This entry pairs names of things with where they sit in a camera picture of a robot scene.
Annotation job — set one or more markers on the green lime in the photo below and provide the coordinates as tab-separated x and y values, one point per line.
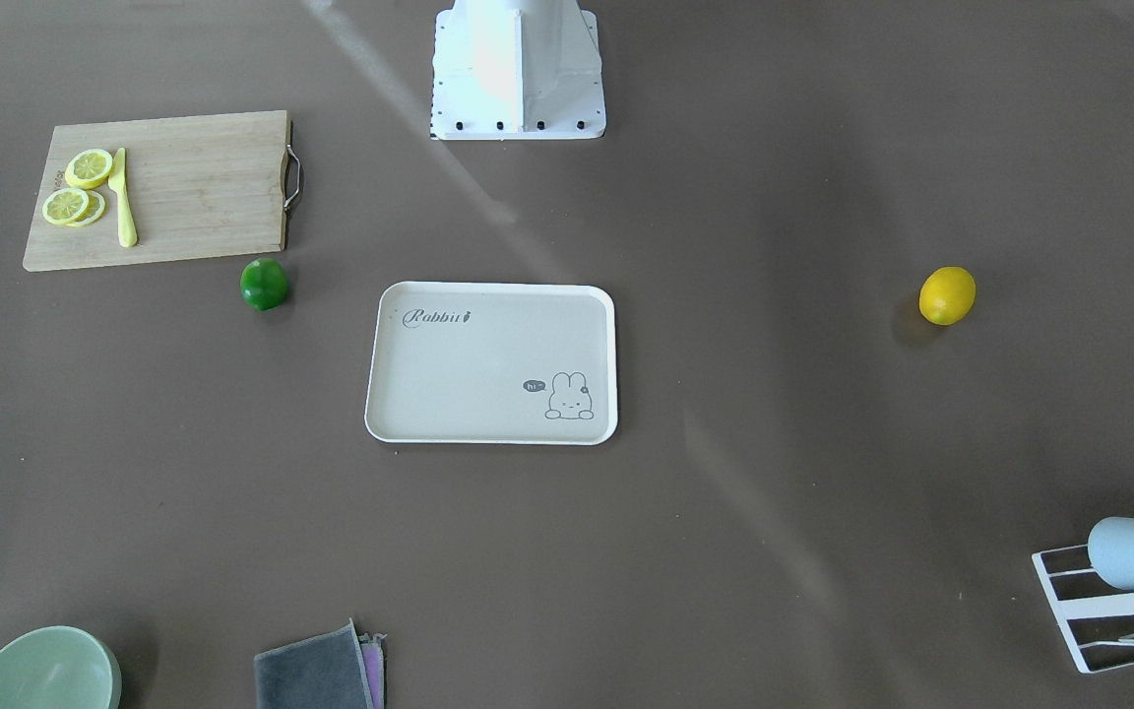
264	284

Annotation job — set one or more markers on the yellow lemon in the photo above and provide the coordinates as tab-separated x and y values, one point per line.
947	296

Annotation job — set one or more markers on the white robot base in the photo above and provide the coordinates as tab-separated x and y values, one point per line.
516	70

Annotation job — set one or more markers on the cream rabbit tray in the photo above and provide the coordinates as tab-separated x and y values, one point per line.
489	363

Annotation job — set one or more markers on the purple cloth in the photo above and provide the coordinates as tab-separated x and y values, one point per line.
374	662

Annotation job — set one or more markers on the grey cloth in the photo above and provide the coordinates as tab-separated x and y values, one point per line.
324	671

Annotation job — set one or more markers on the bamboo cutting board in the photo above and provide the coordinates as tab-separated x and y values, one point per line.
199	187

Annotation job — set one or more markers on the yellow plastic knife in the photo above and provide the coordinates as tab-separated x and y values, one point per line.
127	232

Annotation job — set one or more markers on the lemon slice lower hidden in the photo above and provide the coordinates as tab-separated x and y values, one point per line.
94	212

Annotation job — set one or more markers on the lemon slice upper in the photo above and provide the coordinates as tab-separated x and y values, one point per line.
89	169

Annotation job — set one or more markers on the lemon slice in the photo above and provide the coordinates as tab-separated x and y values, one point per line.
66	206
89	169

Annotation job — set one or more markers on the green bowl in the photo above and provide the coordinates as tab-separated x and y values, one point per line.
59	666

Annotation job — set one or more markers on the white wire rack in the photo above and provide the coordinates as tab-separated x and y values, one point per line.
1096	621

